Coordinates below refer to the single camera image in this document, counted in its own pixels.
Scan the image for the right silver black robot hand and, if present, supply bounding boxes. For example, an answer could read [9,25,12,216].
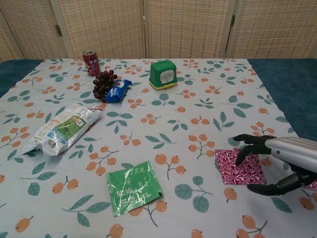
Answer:
[234,133,317,197]

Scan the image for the floral print tablecloth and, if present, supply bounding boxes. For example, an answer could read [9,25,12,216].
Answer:
[0,58,317,238]

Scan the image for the woven bamboo screen panel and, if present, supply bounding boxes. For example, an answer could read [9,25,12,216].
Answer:
[224,0,317,60]
[0,0,71,60]
[0,9,23,62]
[143,0,240,60]
[49,0,147,60]

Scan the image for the green box with yellow base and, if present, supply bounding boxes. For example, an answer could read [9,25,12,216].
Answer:
[149,59,178,91]

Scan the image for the green tea packet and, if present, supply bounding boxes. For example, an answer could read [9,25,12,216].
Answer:
[106,160,164,218]

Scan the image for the blue cookie pack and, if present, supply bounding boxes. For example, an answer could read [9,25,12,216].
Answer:
[105,79,133,104]

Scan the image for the dark red grape bunch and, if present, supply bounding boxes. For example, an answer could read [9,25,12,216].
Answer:
[92,69,118,103]

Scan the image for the red soda can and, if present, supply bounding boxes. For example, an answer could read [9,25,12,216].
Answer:
[82,49,101,76]

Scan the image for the white snack bag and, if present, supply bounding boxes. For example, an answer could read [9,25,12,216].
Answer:
[19,103,105,156]

